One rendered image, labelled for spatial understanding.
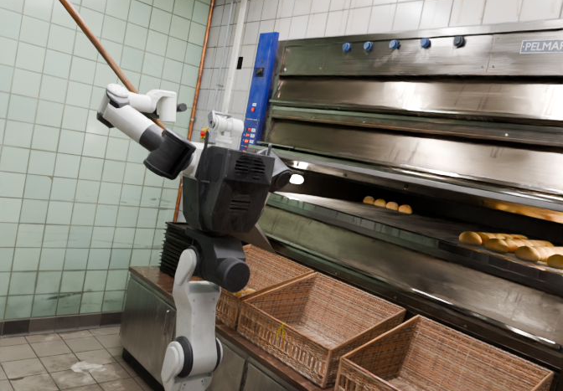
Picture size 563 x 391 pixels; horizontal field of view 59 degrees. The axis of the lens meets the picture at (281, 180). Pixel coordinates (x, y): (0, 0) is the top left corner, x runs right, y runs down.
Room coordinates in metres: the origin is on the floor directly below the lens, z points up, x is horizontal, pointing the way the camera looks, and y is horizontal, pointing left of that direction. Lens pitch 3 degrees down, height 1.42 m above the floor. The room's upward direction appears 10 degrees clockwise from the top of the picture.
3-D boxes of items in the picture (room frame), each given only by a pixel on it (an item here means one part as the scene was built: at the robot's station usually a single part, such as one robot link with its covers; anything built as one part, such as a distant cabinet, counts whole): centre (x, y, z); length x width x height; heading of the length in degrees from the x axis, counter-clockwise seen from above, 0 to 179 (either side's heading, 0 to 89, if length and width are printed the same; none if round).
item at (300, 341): (2.17, -0.28, 0.72); 0.56 x 0.49 x 0.28; 43
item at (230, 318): (2.60, 0.10, 0.72); 0.56 x 0.49 x 0.28; 42
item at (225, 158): (1.79, 0.20, 1.27); 0.34 x 0.30 x 0.36; 127
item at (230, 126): (1.85, 0.24, 1.47); 0.10 x 0.07 x 0.09; 127
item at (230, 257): (1.77, 0.18, 1.01); 0.28 x 0.13 x 0.18; 42
